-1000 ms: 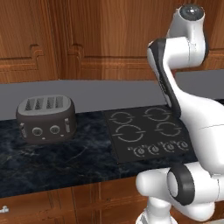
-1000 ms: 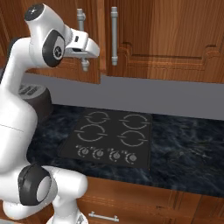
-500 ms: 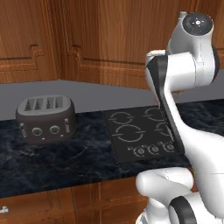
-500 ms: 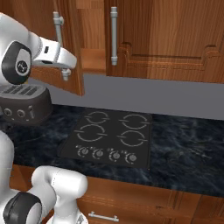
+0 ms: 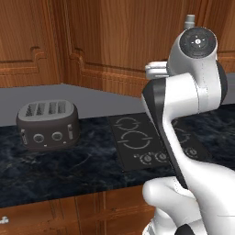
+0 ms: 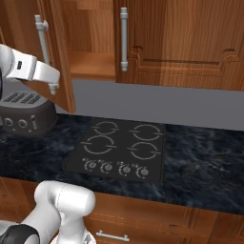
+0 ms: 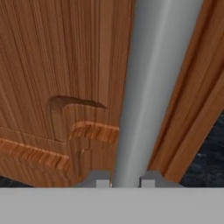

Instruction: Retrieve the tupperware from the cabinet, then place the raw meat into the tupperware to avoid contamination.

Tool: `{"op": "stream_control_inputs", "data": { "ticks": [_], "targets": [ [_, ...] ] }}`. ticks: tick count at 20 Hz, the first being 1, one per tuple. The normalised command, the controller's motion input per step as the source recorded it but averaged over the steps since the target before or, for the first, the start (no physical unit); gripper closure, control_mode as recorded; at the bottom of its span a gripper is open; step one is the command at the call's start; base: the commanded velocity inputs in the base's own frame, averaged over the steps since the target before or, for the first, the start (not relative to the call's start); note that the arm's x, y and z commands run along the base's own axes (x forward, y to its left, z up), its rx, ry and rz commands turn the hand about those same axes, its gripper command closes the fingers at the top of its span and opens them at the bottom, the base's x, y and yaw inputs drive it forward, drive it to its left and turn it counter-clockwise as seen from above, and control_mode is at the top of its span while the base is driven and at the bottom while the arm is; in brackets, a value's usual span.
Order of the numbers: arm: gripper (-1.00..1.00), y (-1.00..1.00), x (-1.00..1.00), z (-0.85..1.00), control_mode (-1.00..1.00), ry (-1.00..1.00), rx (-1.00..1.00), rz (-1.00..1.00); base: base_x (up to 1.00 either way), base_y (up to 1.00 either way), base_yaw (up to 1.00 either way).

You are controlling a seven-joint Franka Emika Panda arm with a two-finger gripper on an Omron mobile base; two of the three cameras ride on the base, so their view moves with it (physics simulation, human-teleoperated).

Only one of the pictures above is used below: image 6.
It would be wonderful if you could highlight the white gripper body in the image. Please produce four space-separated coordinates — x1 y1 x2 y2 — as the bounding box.
31 60 62 86

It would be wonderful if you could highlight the open wooden cabinet door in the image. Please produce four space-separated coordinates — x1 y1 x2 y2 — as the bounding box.
0 0 77 114

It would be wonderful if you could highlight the wooden base cabinet front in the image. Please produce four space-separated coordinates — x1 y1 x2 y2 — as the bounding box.
208 211 244 244
0 175 40 224

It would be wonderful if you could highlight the closed wooden cabinet door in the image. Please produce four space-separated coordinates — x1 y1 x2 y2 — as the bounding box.
112 0 244 92

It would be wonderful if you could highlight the dark grey toaster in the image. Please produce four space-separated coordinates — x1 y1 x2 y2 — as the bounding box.
0 90 58 138

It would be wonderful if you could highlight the grey hob knob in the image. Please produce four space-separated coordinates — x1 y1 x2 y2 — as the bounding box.
120 164 132 176
138 167 151 178
103 162 114 173
87 160 98 171

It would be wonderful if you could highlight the black hob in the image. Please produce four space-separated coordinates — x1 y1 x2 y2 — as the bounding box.
62 117 167 185

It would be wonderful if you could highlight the wooden drawer front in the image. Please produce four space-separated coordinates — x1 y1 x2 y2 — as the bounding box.
83 190 221 244

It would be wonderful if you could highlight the grey open door handle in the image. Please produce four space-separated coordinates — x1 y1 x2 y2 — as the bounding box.
33 14 51 66

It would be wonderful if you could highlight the wooden wall cabinet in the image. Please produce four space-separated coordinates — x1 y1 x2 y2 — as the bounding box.
59 0 116 81

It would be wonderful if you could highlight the grey closed door handle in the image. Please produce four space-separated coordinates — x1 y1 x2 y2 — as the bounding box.
119 7 130 72

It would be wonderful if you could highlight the grey drawer handle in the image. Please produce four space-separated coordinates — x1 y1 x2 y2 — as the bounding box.
95 230 131 243

